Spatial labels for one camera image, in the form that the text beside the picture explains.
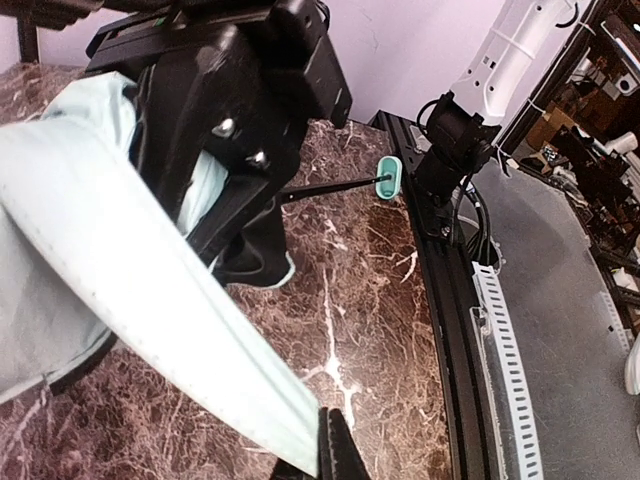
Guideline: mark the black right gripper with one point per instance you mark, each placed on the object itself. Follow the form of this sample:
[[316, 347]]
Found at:
[[212, 76]]

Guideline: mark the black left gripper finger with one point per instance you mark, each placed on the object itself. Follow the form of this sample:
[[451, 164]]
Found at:
[[338, 456]]

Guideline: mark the mint green folding umbrella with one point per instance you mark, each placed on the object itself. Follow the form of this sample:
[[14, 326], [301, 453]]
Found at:
[[87, 252]]

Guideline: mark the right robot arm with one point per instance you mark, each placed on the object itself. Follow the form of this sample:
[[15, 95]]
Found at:
[[462, 125]]

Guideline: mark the person in white clothing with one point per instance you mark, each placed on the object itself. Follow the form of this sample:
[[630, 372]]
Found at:
[[632, 369]]

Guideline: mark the grey slotted cable duct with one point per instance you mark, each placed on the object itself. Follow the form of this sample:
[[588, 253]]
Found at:
[[511, 412]]

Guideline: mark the black curved front rail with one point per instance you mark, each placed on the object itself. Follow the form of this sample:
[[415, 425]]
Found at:
[[451, 294]]

